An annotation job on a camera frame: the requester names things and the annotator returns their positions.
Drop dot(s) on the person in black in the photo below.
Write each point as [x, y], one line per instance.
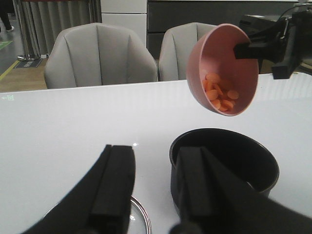
[5, 19]

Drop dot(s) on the white cabinet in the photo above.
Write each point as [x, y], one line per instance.
[131, 14]

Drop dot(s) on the orange ham slices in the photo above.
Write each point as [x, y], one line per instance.
[220, 92]

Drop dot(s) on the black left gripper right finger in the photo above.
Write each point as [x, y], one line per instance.
[212, 200]

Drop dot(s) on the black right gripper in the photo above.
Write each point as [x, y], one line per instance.
[287, 52]

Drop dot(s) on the left grey armchair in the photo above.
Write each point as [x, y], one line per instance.
[98, 54]

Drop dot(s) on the grey armchair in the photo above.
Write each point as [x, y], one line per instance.
[98, 54]
[176, 47]

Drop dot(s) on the dark appliance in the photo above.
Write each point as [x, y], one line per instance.
[251, 24]

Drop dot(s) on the glass lid purple knob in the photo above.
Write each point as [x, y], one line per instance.
[139, 221]

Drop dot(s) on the dark blue saucepan purple handle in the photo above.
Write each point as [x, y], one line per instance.
[245, 157]

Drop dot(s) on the right grey armchair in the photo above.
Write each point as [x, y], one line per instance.
[176, 47]

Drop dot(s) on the pink bowl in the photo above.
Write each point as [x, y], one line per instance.
[214, 53]

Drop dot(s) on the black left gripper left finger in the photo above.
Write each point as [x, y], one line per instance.
[100, 203]

